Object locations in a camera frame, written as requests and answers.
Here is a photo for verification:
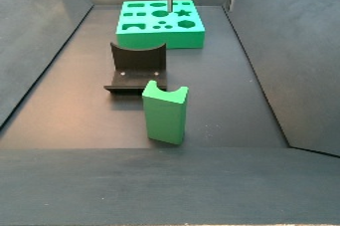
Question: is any green arch block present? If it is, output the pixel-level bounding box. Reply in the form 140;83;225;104
143;81;188;144

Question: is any green shape sorter board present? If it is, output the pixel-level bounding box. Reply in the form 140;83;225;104
116;0;205;49

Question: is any black curved holder stand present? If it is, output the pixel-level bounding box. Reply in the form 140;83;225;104
104;43;168;93

